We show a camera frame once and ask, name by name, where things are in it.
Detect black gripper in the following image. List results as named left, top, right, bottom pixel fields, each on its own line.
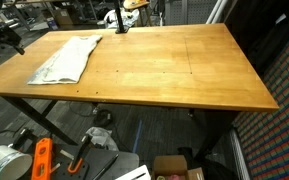
left=0, top=16, right=26, bottom=62

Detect black clamp tool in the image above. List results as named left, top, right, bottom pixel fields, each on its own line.
left=9, top=127, right=35, bottom=151

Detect white paper box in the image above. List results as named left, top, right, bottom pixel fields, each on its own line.
left=115, top=164, right=152, bottom=180

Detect small brown cardboard box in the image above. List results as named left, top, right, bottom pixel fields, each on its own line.
left=51, top=8, right=75, bottom=27

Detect white woven cloth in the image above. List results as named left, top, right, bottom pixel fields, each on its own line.
left=41, top=34, right=104, bottom=85

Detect black rod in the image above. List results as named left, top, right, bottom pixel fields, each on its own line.
left=92, top=153, right=120, bottom=180

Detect round wooden stool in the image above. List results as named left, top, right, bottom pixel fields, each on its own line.
left=122, top=0, right=151, bottom=26

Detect white bucket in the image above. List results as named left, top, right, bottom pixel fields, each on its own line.
left=0, top=144, right=34, bottom=180

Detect coiled black floor cable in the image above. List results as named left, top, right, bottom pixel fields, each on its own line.
left=93, top=107, right=114, bottom=128

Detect silver floor rail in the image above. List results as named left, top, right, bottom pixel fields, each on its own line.
left=229, top=127, right=252, bottom=180

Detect white pipe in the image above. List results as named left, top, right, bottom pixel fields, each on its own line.
left=213, top=0, right=234, bottom=24
left=205, top=0, right=224, bottom=24

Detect orange spirit level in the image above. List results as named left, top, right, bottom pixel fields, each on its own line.
left=30, top=137, right=54, bottom=180

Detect black floor bag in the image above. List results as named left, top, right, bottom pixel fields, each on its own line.
left=178, top=146, right=239, bottom=180

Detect dark perforated board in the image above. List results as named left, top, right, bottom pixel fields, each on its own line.
left=50, top=146, right=140, bottom=180

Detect black vertical stand pole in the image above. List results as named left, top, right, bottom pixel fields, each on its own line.
left=113, top=0, right=131, bottom=35

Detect orange handled clamp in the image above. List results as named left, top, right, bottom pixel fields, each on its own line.
left=66, top=133, right=94, bottom=175

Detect crumpled white cloth on stool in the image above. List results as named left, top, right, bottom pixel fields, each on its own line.
left=103, top=8, right=140, bottom=30

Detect open cardboard box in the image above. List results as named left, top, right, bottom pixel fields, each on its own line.
left=150, top=154, right=206, bottom=180

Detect crumpled grey plastic bag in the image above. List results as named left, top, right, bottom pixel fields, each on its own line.
left=85, top=126, right=120, bottom=152

